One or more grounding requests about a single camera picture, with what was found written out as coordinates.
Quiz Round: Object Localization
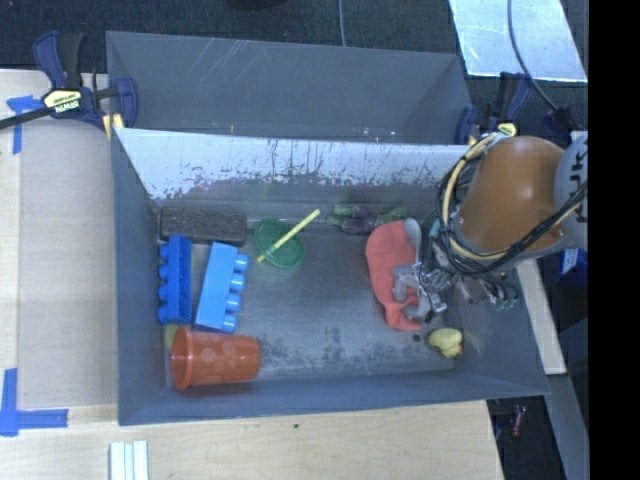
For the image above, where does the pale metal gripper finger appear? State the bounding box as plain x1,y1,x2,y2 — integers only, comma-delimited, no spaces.
391,262,450,300
403,287,450,323

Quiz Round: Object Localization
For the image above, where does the red cloth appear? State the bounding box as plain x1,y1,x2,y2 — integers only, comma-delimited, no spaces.
364,218,427,332

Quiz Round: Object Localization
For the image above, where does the yellow rubber duck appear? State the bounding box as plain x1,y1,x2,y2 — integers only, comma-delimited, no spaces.
427,327,464,360

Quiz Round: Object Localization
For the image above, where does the purple toy eggplant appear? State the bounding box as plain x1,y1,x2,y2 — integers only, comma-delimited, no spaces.
325,206,410,236
330,202,377,221

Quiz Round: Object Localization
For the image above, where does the grey metal bin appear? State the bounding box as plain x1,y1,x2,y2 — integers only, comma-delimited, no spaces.
104,30,552,427

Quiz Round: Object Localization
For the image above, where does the green lid with yellow straw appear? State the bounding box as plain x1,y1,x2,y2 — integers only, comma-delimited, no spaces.
253,208,322,270

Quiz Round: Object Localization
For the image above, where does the light blue toy brick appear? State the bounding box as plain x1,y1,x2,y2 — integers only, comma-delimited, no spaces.
193,240,251,335

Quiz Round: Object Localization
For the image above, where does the orange dotted plastic cup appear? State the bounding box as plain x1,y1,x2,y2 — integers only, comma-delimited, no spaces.
169,324,262,392

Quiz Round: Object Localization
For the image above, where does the dark green flat block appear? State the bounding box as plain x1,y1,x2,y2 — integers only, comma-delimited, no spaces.
158,206,249,248

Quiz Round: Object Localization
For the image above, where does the dark blue toy brick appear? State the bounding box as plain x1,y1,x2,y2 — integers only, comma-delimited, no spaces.
156,233,194,326

